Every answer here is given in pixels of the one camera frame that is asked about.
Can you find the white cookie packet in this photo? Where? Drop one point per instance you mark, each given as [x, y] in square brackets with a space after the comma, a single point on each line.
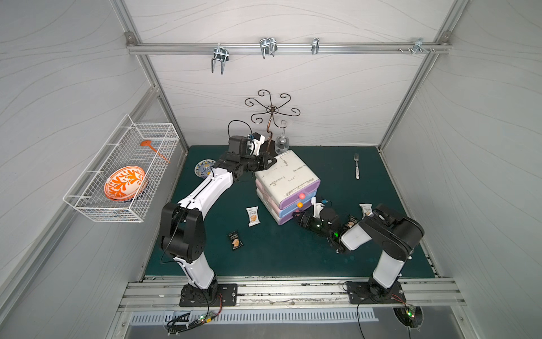
[366, 209]
[253, 216]

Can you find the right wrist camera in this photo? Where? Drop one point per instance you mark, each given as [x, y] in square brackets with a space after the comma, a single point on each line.
[318, 207]

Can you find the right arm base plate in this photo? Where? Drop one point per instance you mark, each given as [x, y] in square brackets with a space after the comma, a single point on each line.
[360, 292]

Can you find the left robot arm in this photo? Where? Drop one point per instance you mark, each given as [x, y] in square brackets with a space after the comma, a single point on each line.
[182, 225]

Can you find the brown wire mug tree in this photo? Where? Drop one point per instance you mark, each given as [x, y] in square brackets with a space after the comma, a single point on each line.
[271, 110]

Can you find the white vent strip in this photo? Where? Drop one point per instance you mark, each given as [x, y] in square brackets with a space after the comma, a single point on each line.
[259, 316]

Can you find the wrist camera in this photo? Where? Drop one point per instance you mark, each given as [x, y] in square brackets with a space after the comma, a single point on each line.
[246, 145]
[318, 207]

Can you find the white wire basket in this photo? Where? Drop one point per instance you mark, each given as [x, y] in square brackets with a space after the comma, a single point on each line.
[122, 149]

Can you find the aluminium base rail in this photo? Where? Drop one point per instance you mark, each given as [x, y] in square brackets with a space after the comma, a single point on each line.
[163, 293]

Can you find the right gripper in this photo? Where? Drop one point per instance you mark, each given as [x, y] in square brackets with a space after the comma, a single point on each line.
[308, 218]

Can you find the metal hook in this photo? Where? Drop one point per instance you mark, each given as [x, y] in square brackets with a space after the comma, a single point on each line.
[268, 47]
[315, 45]
[221, 56]
[418, 48]

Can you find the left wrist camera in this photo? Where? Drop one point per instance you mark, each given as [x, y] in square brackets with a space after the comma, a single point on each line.
[246, 145]

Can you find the blue patterned bowl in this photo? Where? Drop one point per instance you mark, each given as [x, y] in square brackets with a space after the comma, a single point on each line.
[204, 168]

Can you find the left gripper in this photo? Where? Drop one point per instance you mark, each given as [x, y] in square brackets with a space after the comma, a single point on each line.
[262, 161]

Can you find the white drawer cabinet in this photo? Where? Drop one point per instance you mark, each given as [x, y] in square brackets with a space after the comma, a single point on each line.
[290, 172]

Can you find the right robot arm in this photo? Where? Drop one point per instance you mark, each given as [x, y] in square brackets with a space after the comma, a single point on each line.
[396, 234]

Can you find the metal fork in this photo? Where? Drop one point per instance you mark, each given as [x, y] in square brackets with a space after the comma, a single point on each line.
[357, 171]

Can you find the black cookie packet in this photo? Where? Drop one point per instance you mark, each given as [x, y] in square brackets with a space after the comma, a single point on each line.
[351, 222]
[235, 240]

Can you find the purple drawer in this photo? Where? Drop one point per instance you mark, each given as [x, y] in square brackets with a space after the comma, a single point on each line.
[284, 215]
[300, 194]

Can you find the green table mat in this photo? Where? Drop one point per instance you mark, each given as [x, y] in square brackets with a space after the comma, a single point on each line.
[289, 250]

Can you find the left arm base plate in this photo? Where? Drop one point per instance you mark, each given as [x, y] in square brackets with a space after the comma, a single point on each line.
[216, 295]

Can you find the orange spatula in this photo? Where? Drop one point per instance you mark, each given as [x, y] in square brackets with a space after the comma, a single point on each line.
[148, 144]

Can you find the aluminium top rail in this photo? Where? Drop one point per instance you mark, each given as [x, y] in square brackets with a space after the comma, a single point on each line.
[284, 48]

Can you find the blue drawer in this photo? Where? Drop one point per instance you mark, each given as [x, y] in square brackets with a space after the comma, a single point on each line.
[278, 212]

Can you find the orange patterned plate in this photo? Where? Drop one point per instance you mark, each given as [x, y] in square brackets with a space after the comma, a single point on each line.
[126, 184]

